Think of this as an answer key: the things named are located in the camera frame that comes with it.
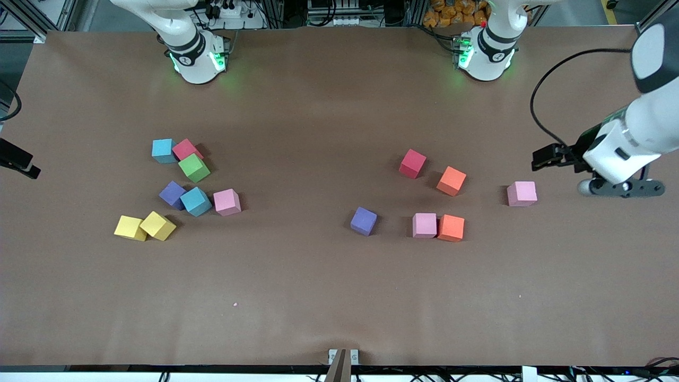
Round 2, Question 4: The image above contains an orange snack bag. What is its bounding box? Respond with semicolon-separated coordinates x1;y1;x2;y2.
423;0;489;28

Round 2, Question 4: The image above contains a white power strip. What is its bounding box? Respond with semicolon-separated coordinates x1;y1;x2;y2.
204;0;266;30

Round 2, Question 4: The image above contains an orange foam cube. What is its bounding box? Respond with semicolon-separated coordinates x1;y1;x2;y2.
436;166;467;197
437;214;465;243

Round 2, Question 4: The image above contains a grey electronics box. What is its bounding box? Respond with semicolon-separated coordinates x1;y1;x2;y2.
307;0;362;27

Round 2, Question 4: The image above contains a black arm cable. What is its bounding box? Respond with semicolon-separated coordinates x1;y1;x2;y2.
0;79;22;123
530;48;633;150

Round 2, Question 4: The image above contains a green foam cube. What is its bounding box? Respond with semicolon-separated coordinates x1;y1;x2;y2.
178;153;211;184

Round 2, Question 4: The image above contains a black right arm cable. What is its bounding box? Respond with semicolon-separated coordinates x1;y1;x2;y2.
0;79;22;123

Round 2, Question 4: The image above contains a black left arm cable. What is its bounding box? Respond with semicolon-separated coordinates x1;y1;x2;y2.
530;48;633;150

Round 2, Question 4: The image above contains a yellow foam cube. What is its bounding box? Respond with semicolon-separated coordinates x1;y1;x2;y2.
140;211;177;242
114;215;148;242

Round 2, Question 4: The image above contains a purple foam cube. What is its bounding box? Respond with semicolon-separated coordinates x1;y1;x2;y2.
350;206;378;237
158;180;187;211

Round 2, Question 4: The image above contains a pink foam cube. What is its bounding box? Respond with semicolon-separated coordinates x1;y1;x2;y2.
412;213;438;238
213;188;242;216
507;181;538;207

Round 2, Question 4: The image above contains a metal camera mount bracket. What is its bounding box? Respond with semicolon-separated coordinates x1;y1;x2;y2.
325;348;360;382

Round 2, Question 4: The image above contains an aluminium frame profile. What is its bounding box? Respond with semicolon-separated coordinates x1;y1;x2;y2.
0;0;80;44
637;0;679;27

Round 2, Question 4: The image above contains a crimson foam cube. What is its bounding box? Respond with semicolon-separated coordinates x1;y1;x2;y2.
398;149;428;179
172;138;204;161

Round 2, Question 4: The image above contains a cyan foam cube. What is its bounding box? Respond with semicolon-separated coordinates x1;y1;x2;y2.
151;138;177;164
180;186;214;218

